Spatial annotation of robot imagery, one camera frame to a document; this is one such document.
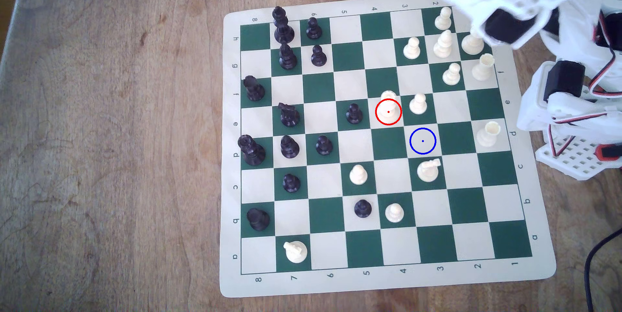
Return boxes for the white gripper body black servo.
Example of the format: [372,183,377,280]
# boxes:
[483,0,564,51]

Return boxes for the white chess queen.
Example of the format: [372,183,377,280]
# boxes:
[377,90,402,125]

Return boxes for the white chess pawn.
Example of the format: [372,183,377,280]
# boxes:
[434,7,453,31]
[385,203,405,223]
[442,63,461,86]
[409,93,428,115]
[349,164,368,186]
[403,37,421,60]

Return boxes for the white chess bishop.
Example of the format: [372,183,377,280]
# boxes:
[433,29,454,59]
[283,240,308,264]

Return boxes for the white chess king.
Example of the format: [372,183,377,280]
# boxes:
[461,30,486,56]

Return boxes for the white chess rook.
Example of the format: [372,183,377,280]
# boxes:
[471,53,496,82]
[476,121,501,148]

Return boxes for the white chess knight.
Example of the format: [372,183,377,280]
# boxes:
[417,158,442,183]

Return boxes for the black chess king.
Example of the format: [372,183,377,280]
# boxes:
[271,6,295,44]

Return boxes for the black chess bishop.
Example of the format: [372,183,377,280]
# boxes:
[278,43,298,71]
[280,135,300,159]

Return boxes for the black chess knight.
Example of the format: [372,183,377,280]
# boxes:
[278,102,301,128]

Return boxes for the black chess rook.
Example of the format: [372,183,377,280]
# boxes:
[242,75,266,102]
[246,208,271,232]

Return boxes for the black chess queen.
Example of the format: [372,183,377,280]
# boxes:
[237,134,266,166]

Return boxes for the black and orange clamp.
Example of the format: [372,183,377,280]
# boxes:
[595,144,622,162]

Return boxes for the green and cream chessboard mat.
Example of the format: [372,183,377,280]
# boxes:
[219,0,557,298]

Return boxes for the red black white servo wire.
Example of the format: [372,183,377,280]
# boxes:
[585,8,622,99]
[547,110,610,158]

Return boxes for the white perforated base plate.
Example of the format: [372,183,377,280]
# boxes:
[535,133,622,180]

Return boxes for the black cable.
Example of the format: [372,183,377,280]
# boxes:
[584,227,622,312]

